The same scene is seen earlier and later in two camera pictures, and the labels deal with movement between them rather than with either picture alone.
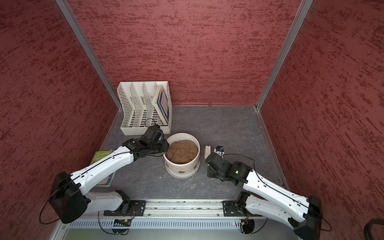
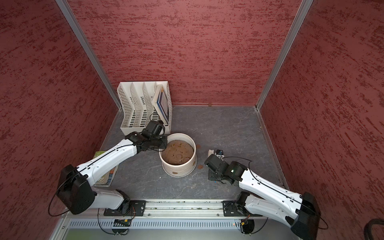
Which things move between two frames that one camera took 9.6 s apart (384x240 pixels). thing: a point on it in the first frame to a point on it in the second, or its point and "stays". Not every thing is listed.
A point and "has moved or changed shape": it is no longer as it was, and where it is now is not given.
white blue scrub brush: x=207 y=151 has moved or changed shape
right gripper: x=210 y=173 stays
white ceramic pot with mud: x=182 y=159 stays
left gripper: x=164 y=148 stays
